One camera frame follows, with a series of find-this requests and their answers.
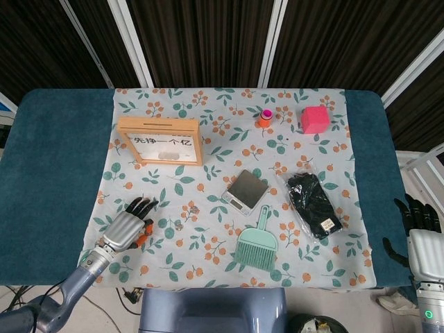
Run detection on white metal rack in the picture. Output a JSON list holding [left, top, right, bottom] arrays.
[[397, 145, 444, 205]]

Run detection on white screen frame post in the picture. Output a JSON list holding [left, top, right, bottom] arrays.
[[380, 48, 444, 108], [107, 0, 155, 88], [62, 0, 116, 89], [258, 0, 289, 88]]

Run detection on teal velvet table cover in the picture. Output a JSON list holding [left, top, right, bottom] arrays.
[[0, 88, 422, 289]]

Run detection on white blue board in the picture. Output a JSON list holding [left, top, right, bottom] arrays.
[[0, 92, 18, 121]]

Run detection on floral leaf berry tablecloth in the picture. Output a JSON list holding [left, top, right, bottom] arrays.
[[80, 87, 377, 289]]

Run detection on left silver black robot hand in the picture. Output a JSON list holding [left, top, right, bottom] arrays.
[[101, 196, 160, 253]]

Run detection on wooden coin box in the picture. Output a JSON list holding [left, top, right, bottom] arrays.
[[117, 117, 204, 167]]

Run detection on mint green hand brush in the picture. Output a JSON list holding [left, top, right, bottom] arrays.
[[234, 205, 278, 271]]

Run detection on black floor cable bundle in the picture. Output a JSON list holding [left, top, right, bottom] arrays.
[[0, 284, 46, 313]]

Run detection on black power plug cable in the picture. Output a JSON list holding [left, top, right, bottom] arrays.
[[116, 287, 144, 308]]

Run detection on pink foam cube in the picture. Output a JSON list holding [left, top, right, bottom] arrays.
[[300, 105, 330, 135]]

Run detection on black trash bin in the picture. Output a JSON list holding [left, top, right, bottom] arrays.
[[287, 313, 336, 333]]

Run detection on blue-grey robot torso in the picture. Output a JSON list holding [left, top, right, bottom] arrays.
[[138, 287, 288, 333]]

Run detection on dark slatted screen panel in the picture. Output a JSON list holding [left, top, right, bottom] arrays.
[[268, 0, 444, 101], [0, 0, 108, 105], [126, 0, 277, 88], [384, 69, 444, 153], [69, 0, 146, 89]]

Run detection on silver digital pocket scale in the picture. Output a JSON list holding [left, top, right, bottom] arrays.
[[221, 169, 270, 217]]

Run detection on black gloves in plastic bag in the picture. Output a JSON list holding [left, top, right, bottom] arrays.
[[276, 169, 344, 241]]

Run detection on orange cylinder pink cap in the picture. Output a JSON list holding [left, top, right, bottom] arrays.
[[257, 108, 274, 129]]

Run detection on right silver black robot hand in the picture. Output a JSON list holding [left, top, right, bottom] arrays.
[[382, 193, 444, 278]]

